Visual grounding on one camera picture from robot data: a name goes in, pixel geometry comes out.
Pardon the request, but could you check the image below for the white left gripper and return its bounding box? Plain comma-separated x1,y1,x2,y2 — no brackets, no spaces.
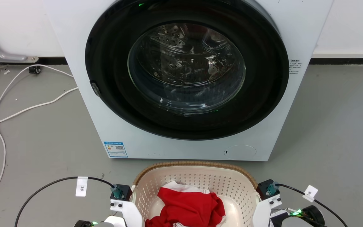
110,199,144,227

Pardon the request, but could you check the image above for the white front-load washing machine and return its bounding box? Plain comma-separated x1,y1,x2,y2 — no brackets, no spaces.
44,0,334,162

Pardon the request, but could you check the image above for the black round washer door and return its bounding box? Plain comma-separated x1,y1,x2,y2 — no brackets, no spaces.
85,0,290,141

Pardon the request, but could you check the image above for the round white filter cover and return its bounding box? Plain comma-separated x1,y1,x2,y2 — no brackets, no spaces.
224,145,257,159

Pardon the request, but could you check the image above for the red and white garment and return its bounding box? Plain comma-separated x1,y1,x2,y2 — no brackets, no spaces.
145,181,226,227

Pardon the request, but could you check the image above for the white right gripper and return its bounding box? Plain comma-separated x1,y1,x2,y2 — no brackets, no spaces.
252,195,283,227

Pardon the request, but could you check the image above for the small printed warning sticker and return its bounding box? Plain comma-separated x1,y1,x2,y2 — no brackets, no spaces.
289,59,303,75

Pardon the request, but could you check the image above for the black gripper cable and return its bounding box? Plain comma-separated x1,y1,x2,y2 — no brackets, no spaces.
14,176,116,227
275,183,348,227

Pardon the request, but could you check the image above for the long white floor cable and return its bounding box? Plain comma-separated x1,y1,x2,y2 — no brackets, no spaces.
0,64,75,222

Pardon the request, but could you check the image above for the blue energy label sticker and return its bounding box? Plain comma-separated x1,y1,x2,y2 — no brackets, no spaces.
104,141,128,158

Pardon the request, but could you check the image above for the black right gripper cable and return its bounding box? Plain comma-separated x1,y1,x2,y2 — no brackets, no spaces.
275,183,348,227

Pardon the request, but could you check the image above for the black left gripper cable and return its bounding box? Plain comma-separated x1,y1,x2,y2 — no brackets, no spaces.
14,176,116,227

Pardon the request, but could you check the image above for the grey metal pipe with foot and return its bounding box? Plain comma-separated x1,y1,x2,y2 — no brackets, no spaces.
0,21,39,63

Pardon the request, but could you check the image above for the white paper tag marked 3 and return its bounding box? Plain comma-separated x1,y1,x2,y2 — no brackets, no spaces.
75,177,88,197

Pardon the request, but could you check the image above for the cream perforated laundry basket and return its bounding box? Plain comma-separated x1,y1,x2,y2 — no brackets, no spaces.
132,161,261,227

